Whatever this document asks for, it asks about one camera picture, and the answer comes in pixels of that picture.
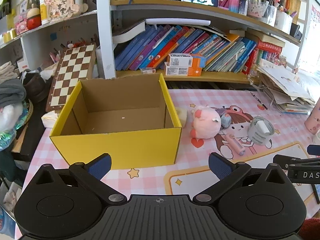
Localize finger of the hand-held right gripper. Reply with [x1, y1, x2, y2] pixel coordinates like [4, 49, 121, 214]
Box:
[307, 144, 320, 156]
[273, 154, 300, 168]

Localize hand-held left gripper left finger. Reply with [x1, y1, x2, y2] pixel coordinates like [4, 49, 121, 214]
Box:
[32, 153, 127, 205]

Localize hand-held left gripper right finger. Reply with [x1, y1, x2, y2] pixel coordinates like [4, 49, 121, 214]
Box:
[192, 152, 293, 205]

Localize yellow cardboard box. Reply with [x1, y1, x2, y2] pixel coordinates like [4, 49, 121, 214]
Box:
[49, 73, 182, 170]

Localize small pink stick gadget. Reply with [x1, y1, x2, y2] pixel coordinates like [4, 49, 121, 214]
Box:
[225, 134, 246, 155]

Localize clear tape roll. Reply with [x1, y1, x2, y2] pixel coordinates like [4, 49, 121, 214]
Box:
[247, 116, 275, 146]

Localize white charger plug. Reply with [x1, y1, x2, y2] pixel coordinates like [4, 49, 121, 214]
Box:
[255, 120, 270, 134]

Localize pink plush toy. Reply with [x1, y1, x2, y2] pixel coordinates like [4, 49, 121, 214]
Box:
[189, 105, 222, 139]

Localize white plastic container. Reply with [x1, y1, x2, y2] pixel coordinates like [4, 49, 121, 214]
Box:
[275, 11, 293, 34]

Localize dark red cloth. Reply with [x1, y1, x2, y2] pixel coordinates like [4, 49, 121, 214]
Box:
[299, 217, 320, 240]

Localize crumpled white tissue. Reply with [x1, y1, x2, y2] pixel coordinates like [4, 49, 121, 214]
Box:
[41, 112, 60, 128]

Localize pink printed table mat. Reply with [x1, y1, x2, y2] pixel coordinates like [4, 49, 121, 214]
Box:
[15, 87, 320, 240]

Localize pile of loose papers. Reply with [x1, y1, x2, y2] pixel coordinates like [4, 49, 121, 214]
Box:
[255, 65, 317, 115]

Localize clear bead ornament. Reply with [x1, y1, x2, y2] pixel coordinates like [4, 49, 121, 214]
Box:
[247, 65, 263, 90]

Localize brown white chessboard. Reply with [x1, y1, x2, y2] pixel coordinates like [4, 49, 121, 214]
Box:
[45, 44, 97, 113]

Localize iridescent foil bag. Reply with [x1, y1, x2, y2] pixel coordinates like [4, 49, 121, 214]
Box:
[0, 100, 28, 152]

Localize brown leather boot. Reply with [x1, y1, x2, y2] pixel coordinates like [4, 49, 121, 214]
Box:
[21, 70, 47, 103]

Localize white fluffy plush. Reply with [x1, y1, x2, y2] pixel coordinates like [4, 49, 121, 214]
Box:
[0, 104, 24, 132]

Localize white box with orange end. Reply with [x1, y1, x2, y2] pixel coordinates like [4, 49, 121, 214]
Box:
[164, 64, 202, 77]

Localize orange white usmile boxes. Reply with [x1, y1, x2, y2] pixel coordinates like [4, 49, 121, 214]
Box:
[167, 53, 207, 68]

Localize pile of folded clothes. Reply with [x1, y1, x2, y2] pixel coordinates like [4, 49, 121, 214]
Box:
[0, 61, 27, 108]

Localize small black box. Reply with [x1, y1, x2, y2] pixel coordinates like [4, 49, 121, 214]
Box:
[290, 23, 301, 40]

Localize row of leaning books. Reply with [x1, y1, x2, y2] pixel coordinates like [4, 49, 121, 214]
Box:
[115, 24, 285, 74]

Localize white cubby shelf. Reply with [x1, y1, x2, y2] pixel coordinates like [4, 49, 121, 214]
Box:
[0, 10, 98, 80]

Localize pink patterned pen holder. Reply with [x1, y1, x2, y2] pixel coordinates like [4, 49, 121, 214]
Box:
[247, 0, 277, 25]

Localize white light bar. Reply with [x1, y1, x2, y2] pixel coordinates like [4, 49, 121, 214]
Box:
[145, 18, 212, 27]

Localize yellow tape rolls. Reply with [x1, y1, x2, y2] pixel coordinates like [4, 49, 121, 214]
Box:
[2, 29, 17, 43]

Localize red cream round doll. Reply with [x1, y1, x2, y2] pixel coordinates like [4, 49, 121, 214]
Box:
[26, 7, 42, 30]

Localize pink gift box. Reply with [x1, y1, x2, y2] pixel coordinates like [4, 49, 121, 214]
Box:
[14, 15, 29, 35]

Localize white jar with yellow label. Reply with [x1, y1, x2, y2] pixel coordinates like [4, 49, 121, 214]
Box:
[39, 0, 49, 25]

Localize rabbit shaped decoration board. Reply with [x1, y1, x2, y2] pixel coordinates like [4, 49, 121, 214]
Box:
[47, 0, 89, 22]

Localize green plant leaf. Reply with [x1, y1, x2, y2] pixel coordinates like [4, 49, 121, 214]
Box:
[0, 0, 15, 13]

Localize wooden bookshelf with white post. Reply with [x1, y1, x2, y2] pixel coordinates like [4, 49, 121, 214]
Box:
[96, 0, 313, 85]

